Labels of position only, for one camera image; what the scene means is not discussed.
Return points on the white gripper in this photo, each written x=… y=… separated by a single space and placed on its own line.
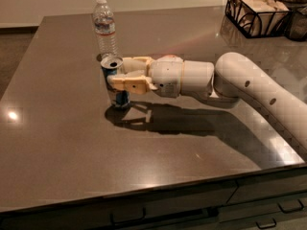
x=167 y=76

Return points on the red bull can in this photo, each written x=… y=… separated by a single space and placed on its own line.
x=112 y=65

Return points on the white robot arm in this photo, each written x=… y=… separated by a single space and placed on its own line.
x=222 y=84

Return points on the red apple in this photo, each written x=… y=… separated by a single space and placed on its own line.
x=170 y=56

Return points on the clear plastic water bottle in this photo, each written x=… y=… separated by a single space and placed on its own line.
x=104 y=26

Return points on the dark mesh cup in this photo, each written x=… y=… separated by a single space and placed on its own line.
x=297 y=26

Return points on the black wire napkin basket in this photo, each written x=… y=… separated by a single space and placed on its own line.
x=258 y=18

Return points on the left drawer handle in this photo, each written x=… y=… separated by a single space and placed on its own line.
x=127 y=215

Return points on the drawer handle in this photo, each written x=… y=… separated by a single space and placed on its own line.
x=265 y=224
x=127 y=215
x=291 y=206

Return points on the right lower drawer handle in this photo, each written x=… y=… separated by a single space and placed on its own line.
x=265 y=224

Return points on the right upper drawer handle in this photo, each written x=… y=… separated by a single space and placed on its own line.
x=291 y=206

